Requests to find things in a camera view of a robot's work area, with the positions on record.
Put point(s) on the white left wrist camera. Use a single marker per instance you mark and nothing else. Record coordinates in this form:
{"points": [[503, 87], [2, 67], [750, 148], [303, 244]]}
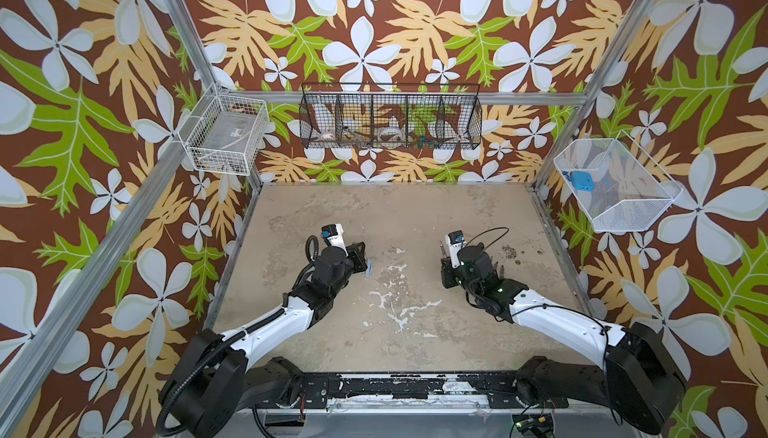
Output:
{"points": [[332, 236]]}

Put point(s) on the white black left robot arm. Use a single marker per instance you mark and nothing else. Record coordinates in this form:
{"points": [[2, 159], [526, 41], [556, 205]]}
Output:
{"points": [[202, 392]]}

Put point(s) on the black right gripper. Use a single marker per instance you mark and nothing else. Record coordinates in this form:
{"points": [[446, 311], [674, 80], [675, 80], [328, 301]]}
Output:
{"points": [[449, 273]]}

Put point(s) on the small green circuit board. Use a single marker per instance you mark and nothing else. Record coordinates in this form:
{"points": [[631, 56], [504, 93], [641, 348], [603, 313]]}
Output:
{"points": [[535, 426]]}

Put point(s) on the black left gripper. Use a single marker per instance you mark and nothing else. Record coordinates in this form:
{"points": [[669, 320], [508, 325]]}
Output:
{"points": [[356, 258]]}

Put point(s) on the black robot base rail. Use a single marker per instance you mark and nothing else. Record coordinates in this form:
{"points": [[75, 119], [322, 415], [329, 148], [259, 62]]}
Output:
{"points": [[315, 391]]}

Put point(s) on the white mesh basket right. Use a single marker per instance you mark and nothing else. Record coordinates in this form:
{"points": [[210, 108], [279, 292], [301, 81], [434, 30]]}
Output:
{"points": [[632, 190]]}

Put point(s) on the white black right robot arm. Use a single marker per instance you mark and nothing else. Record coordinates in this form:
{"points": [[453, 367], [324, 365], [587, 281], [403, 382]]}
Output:
{"points": [[629, 370]]}

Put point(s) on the white wire basket left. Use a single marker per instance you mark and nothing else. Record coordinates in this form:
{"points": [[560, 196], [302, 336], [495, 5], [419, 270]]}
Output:
{"points": [[223, 133]]}

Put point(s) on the black wire basket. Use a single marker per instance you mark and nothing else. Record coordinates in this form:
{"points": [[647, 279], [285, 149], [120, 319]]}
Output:
{"points": [[390, 116]]}

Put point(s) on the blue object in basket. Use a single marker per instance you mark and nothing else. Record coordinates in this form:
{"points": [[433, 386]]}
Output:
{"points": [[581, 181]]}

